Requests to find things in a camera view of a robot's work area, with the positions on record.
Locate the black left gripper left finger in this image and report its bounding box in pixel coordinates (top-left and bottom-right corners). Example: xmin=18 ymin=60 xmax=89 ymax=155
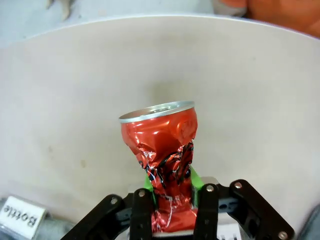
xmin=59 ymin=172 xmax=159 ymax=240

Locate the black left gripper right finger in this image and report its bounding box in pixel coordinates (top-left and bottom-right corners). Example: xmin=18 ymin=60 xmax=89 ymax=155
xmin=189 ymin=165 xmax=296 ymax=240

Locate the crushed red can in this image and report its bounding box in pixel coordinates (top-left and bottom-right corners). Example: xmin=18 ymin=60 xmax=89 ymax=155
xmin=118 ymin=100 xmax=201 ymax=233

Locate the grey fabric basket plastic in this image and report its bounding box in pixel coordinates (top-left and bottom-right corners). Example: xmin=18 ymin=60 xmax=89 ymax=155
xmin=298 ymin=206 xmax=320 ymax=240

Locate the grey fabric basket bottle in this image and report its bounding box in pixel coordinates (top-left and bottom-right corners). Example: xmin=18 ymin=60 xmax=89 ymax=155
xmin=0 ymin=197 xmax=79 ymax=240

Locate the white sign reading Plastic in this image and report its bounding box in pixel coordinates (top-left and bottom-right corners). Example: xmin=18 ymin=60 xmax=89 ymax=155
xmin=215 ymin=223 xmax=242 ymax=240

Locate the white sign reading Bottle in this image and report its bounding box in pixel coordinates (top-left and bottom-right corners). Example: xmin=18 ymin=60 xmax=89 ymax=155
xmin=0 ymin=195 xmax=49 ymax=240

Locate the person in orange hoodie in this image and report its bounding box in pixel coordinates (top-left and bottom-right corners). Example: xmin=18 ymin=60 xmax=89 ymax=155
xmin=212 ymin=0 xmax=320 ymax=39

